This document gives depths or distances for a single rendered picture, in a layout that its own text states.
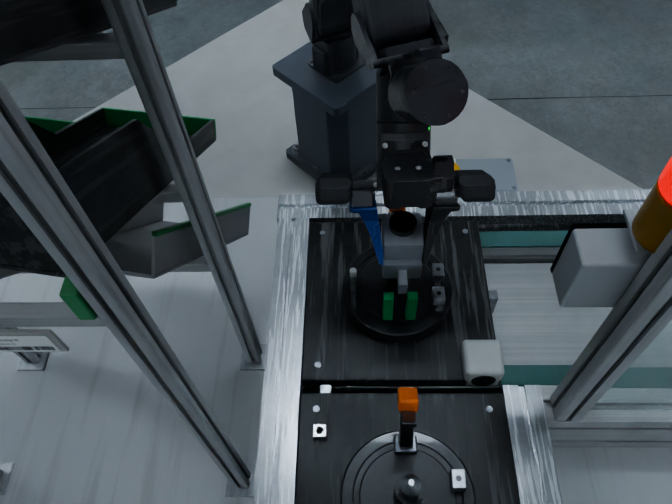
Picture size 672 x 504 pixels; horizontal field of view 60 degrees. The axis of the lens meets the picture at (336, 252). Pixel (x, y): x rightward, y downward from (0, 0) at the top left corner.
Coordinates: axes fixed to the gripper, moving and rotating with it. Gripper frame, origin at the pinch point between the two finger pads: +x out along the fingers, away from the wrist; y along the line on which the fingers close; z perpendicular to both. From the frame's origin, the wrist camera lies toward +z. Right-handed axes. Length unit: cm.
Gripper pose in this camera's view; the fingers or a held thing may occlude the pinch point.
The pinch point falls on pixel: (402, 233)
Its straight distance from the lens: 65.1
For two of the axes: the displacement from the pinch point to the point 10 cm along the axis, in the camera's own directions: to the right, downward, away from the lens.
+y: 10.0, -0.2, -0.4
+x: 0.3, 9.6, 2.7
